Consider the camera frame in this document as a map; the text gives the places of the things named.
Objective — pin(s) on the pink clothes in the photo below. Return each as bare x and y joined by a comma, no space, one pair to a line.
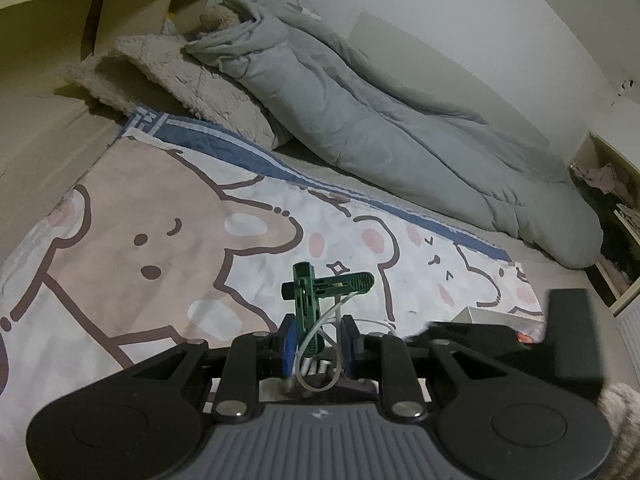
600,177

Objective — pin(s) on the wooden headboard shelf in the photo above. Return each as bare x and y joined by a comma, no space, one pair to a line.
50,30

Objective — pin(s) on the grey duvet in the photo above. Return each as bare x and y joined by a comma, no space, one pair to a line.
375,135

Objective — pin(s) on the green plastic clip tool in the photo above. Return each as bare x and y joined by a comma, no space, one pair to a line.
305,305

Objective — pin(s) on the white cardboard box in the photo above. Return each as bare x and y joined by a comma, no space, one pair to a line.
480,315

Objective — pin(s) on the wooden side shelf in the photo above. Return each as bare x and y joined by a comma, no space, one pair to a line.
617,152

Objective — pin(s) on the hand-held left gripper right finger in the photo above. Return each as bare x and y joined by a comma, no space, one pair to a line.
350,347

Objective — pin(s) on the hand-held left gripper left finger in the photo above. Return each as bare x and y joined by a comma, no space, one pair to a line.
287,345

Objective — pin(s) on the beige fluffy pillow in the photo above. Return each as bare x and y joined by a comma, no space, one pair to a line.
175,75

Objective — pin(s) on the beige plush toy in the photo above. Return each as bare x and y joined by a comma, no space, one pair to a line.
217,17

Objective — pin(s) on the beige bed sheet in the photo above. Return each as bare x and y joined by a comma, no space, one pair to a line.
40,150

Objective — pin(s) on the printed bear blanket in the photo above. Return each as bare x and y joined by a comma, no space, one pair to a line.
175,185

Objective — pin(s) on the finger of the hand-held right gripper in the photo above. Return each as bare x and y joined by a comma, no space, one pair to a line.
490,329

